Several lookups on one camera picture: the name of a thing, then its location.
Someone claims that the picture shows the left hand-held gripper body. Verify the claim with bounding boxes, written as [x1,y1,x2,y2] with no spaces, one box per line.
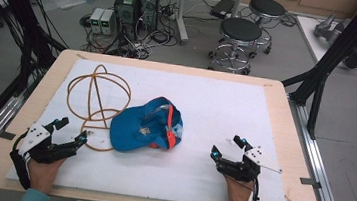
[16,121,80,168]

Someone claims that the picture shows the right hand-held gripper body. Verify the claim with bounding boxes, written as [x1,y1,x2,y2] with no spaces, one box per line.
[214,141,268,185]

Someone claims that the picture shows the brown wire hat rack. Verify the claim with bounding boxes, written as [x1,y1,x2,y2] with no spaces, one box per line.
[60,60,136,155]

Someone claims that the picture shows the blue baseball cap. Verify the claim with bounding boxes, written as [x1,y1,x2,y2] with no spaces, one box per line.
[107,91,188,159]

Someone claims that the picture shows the person's right hand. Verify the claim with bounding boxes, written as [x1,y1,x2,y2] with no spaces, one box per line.
[220,173,257,201]

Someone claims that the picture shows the person's left hand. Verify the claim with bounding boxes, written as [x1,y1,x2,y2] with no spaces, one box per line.
[24,154,68,197]

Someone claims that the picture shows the thin metal rod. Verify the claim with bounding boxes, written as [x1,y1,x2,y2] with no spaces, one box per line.
[256,162,284,175]

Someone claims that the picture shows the black tape piece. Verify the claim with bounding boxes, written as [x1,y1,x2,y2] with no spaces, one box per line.
[298,177,323,190]
[0,130,17,142]

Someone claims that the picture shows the wooden table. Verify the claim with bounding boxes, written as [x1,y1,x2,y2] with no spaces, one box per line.
[0,42,340,201]

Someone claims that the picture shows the white foam board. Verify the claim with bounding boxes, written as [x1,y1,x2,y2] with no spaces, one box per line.
[4,50,303,201]

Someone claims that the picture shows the grey power supply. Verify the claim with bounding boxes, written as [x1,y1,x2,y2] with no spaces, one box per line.
[99,8,118,36]
[87,6,106,35]

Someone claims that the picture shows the black round stool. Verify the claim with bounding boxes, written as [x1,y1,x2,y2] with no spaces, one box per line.
[206,15,265,78]
[243,0,289,57]

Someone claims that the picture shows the white floor board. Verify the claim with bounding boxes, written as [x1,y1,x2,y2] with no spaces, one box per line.
[291,14,357,72]

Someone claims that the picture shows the black computer tower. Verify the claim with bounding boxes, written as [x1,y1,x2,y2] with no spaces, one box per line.
[135,0,162,35]
[110,0,142,42]

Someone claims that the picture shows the black flat case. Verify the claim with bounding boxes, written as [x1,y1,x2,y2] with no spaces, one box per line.
[209,0,236,21]

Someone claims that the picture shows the grey metal table leg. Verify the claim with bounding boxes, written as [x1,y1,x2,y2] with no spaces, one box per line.
[171,0,194,46]

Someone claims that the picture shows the grey robot part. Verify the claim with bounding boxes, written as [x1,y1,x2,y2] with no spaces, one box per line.
[312,11,348,46]

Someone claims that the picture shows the black wrist strap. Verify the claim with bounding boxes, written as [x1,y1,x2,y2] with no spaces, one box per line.
[5,126,38,192]

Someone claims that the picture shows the black metal frame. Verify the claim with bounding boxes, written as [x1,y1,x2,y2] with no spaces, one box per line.
[0,0,74,166]
[275,0,357,145]

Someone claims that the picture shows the tangle of floor cables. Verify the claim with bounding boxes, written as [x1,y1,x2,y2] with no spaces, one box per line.
[76,0,185,64]

